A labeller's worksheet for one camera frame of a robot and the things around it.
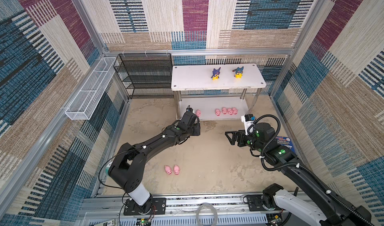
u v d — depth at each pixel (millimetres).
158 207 734
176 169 830
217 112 1003
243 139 661
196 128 812
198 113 994
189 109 780
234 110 1010
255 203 729
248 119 663
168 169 832
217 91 1232
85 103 715
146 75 1089
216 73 764
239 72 773
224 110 1003
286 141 922
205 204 754
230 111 1001
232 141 676
